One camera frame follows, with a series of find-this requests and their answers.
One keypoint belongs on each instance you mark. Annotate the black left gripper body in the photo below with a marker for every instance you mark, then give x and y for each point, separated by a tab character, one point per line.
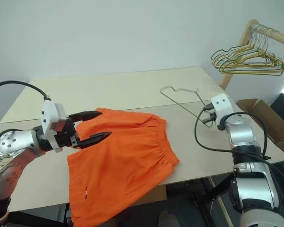
65	139

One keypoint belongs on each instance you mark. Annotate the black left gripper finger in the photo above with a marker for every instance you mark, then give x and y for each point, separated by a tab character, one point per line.
87	115
94	139

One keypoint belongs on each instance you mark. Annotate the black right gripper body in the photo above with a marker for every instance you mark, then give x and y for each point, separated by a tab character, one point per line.
211	116

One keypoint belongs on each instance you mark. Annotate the orange shorts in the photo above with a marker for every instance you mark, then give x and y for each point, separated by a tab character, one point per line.
123	153

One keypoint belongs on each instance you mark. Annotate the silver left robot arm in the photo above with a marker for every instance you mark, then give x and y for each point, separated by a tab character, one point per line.
19	139

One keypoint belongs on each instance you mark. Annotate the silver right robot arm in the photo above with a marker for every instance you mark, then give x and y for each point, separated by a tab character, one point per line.
241	132

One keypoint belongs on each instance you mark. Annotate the brown cardboard box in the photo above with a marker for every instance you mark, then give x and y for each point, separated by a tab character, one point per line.
274	123

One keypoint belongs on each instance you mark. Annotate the wooden clothes rack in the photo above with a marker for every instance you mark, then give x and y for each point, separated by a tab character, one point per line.
281	36

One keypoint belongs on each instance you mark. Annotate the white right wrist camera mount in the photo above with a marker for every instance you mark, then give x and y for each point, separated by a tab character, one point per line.
221	104

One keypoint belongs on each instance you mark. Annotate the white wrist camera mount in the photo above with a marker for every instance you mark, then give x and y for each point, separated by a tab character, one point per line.
48	113
221	104

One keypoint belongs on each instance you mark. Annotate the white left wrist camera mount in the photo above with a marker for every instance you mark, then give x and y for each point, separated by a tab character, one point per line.
48	113

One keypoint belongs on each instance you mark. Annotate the black metal table frame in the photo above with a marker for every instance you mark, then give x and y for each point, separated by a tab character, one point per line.
217	189

